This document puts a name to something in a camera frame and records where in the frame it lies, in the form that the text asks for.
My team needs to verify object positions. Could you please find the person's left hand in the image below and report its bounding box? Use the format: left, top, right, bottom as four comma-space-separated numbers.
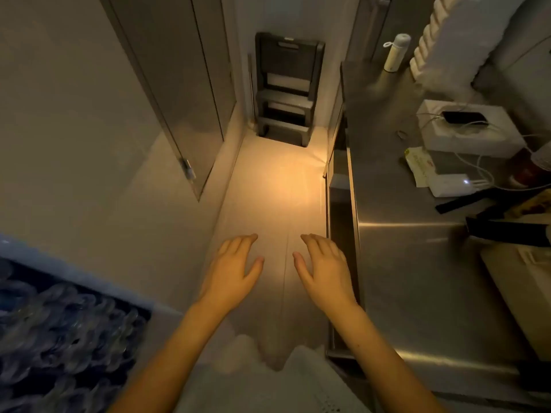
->
197, 233, 266, 315

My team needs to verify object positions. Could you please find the person's right hand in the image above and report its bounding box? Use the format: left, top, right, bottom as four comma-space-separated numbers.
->
292, 233, 359, 315

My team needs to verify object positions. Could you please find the person's right forearm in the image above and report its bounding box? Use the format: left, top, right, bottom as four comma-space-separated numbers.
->
329, 301, 447, 413

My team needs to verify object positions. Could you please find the person's left forearm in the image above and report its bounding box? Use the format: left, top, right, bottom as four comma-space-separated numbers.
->
107, 301, 229, 413

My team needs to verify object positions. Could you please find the white flat box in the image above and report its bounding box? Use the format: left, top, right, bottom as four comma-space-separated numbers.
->
416, 99, 527, 159

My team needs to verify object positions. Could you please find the white power bank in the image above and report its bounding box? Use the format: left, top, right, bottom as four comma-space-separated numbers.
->
428, 174, 474, 198

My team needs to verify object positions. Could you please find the stack of water bottle packs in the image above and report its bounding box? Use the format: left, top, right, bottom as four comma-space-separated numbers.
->
0, 258, 152, 413

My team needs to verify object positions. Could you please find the grey metal door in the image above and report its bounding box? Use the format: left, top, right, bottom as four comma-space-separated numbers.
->
98, 0, 236, 202

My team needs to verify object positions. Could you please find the black smartphone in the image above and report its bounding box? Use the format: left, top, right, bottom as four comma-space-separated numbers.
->
441, 110, 490, 125

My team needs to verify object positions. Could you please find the yellow patterned pouch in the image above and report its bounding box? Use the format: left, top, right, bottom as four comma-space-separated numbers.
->
506, 191, 551, 220

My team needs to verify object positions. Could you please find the grey folding step stool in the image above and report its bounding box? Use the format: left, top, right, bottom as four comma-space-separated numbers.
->
254, 32, 326, 147

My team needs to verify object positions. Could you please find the white thermos bottle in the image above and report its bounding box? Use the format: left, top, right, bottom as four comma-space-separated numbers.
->
382, 33, 412, 73

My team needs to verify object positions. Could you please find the beige backpack with black straps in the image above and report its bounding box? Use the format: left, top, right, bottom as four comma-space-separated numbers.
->
434, 188, 551, 362

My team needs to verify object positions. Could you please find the thin white phone cable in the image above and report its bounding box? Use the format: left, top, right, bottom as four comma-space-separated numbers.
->
395, 111, 530, 142

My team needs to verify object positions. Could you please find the white charging cable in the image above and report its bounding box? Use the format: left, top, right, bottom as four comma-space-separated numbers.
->
454, 152, 551, 192

